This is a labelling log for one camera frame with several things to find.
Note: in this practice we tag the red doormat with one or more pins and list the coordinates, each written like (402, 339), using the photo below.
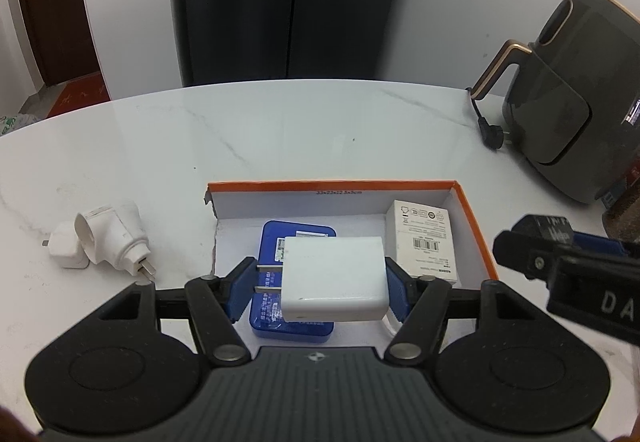
(78, 94)

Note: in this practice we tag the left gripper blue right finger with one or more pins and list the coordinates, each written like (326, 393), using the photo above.
(402, 290)

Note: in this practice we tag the white cube charger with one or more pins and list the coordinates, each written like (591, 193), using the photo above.
(64, 247)

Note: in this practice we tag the glass jar with granules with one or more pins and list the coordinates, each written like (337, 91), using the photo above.
(622, 220)

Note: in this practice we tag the black USB charger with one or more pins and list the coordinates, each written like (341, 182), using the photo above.
(552, 228)

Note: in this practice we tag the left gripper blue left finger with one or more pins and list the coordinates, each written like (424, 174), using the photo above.
(238, 288)

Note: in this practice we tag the white plug-in vaporizer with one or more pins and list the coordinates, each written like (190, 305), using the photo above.
(115, 234)

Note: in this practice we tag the orange white cardboard tray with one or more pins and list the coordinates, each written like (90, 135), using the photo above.
(352, 208)

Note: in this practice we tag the white barcode product box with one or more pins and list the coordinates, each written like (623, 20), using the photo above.
(418, 238)

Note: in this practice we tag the dark grey air fryer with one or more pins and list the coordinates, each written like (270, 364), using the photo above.
(572, 108)

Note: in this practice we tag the white USB charger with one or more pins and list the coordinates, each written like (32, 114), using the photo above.
(332, 279)

